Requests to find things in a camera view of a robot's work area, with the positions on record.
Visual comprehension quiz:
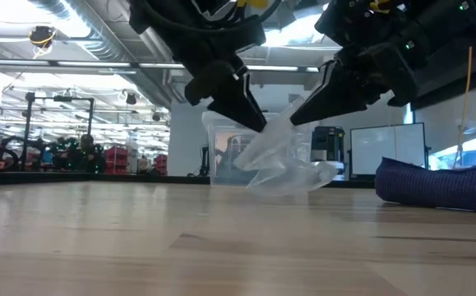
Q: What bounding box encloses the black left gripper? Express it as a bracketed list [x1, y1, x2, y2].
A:
[128, 0, 282, 133]

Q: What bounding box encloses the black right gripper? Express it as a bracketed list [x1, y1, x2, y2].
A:
[289, 0, 424, 127]

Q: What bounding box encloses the clear plastic zipper bag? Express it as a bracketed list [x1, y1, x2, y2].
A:
[232, 96, 340, 198]

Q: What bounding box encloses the purple elastic bandage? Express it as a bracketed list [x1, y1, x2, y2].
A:
[374, 156, 476, 215]

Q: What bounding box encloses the black machine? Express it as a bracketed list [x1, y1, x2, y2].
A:
[311, 125, 346, 164]

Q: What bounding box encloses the clear plastic storage bin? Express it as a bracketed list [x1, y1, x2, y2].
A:
[201, 109, 321, 187]

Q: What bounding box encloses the red shelf unit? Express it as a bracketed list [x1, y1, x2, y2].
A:
[153, 153, 169, 176]
[104, 146, 132, 175]

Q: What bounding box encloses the long LED light bar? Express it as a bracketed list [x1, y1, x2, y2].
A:
[0, 58, 321, 74]

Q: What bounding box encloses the person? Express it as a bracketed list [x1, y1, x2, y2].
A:
[76, 133, 108, 174]

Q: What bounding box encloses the black pipe stand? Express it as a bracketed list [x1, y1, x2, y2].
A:
[20, 91, 96, 172]

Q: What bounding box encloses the white whiteboard black frame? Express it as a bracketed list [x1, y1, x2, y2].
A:
[349, 122, 431, 180]

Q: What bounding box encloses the yellow hanging cable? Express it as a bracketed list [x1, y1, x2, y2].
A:
[452, 45, 474, 170]

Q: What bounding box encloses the silver ventilation duct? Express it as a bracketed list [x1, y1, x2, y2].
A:
[27, 0, 189, 109]

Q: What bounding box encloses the black table frame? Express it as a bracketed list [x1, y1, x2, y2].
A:
[0, 171, 377, 190]

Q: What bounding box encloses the black camera with yellow cable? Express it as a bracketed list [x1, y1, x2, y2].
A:
[28, 25, 57, 59]

